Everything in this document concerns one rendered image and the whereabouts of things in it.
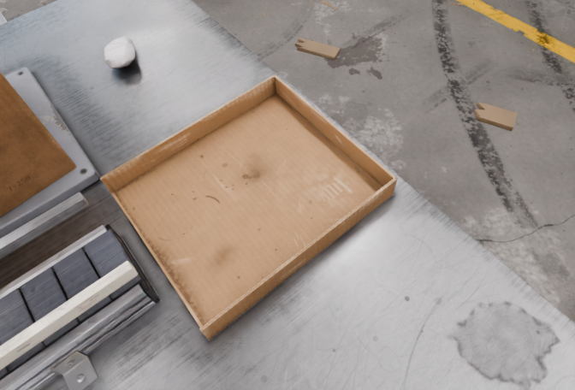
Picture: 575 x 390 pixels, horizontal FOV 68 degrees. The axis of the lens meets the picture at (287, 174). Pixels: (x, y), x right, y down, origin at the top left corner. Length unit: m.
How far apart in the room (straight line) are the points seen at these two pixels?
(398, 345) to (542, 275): 1.11
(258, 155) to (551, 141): 1.46
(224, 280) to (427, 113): 1.44
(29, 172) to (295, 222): 0.36
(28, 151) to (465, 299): 0.57
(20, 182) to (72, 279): 0.17
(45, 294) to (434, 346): 0.44
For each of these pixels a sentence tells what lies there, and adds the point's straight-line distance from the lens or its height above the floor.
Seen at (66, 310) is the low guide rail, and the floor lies 0.91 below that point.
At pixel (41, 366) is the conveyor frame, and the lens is 0.55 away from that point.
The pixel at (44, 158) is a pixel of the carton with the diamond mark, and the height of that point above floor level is 0.90.
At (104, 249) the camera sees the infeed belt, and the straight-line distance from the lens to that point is 0.55.
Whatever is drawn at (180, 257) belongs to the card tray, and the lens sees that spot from 0.57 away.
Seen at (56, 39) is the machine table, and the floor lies 0.83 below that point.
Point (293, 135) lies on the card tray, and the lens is 0.65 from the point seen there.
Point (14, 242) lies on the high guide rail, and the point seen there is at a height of 0.96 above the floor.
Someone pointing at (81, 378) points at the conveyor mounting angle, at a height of 0.83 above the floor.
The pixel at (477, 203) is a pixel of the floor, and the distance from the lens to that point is 1.65.
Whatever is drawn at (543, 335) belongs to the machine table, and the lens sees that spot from 0.58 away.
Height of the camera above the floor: 1.33
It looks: 56 degrees down
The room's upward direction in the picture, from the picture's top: 6 degrees counter-clockwise
